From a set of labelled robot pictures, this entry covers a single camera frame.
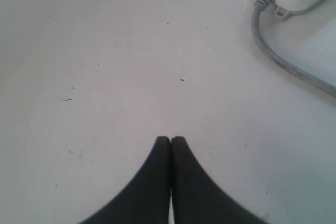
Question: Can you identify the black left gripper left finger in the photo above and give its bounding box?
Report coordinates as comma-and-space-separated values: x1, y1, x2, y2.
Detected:
84, 136, 171, 223

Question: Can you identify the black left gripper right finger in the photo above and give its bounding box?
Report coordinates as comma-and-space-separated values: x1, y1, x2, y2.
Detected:
171, 136, 252, 223

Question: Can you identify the grey power cable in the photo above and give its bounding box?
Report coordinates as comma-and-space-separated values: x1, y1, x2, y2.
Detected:
251, 0, 336, 94

